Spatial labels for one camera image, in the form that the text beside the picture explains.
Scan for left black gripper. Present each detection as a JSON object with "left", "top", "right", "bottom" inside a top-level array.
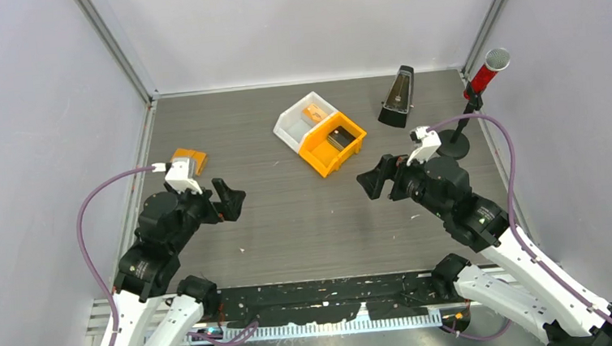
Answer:
[{"left": 166, "top": 175, "right": 248, "bottom": 252}]

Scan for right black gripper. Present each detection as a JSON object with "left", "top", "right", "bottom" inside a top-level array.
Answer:
[{"left": 354, "top": 149, "right": 450, "bottom": 226}]

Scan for orange card holder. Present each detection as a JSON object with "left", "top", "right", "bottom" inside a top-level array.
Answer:
[{"left": 170, "top": 148, "right": 209, "bottom": 176}]

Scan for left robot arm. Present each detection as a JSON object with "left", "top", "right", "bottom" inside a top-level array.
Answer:
[{"left": 100, "top": 178, "right": 247, "bottom": 346}]

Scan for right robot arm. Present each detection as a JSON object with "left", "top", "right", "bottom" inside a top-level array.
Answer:
[{"left": 356, "top": 154, "right": 612, "bottom": 346}]

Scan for black cards in yellow bin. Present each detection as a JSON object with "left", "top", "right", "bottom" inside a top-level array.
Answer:
[{"left": 326, "top": 126, "right": 356, "bottom": 151}]

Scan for yellow plastic bin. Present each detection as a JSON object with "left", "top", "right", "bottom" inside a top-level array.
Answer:
[{"left": 298, "top": 112, "right": 368, "bottom": 178}]

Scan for black metronome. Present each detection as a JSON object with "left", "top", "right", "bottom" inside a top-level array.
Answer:
[{"left": 377, "top": 65, "right": 415, "bottom": 128}]

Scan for orange box in white bin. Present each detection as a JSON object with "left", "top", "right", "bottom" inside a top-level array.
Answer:
[{"left": 302, "top": 103, "right": 328, "bottom": 126}]

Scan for black microphone stand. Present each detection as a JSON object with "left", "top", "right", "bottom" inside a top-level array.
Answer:
[{"left": 437, "top": 82, "right": 483, "bottom": 160}]

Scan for white plastic bin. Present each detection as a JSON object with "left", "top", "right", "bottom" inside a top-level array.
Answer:
[{"left": 273, "top": 91, "right": 338, "bottom": 154}]

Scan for red microphone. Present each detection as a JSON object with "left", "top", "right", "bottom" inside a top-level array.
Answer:
[{"left": 463, "top": 48, "right": 511, "bottom": 101}]

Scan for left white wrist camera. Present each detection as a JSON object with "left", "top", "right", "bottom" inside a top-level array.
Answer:
[{"left": 152, "top": 159, "right": 202, "bottom": 194}]

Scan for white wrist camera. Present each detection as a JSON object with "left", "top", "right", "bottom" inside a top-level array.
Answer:
[
  {"left": 406, "top": 126, "right": 442, "bottom": 166},
  {"left": 152, "top": 159, "right": 202, "bottom": 194}
]

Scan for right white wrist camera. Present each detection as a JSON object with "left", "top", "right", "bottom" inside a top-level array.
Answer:
[{"left": 406, "top": 126, "right": 442, "bottom": 166}]

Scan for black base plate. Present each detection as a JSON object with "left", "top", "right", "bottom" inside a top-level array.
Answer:
[{"left": 201, "top": 270, "right": 469, "bottom": 329}]

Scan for white toothed rail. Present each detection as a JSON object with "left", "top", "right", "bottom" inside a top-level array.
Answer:
[{"left": 106, "top": 311, "right": 447, "bottom": 346}]

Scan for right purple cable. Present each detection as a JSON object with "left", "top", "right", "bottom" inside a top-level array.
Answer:
[{"left": 426, "top": 105, "right": 612, "bottom": 346}]

